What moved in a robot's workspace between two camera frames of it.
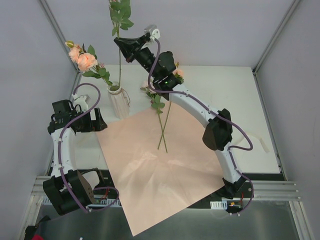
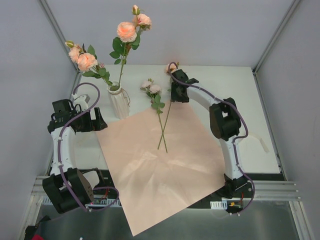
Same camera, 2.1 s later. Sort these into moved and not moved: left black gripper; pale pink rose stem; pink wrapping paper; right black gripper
Moved: right black gripper
Not moved: pink wrapping paper; left black gripper; pale pink rose stem
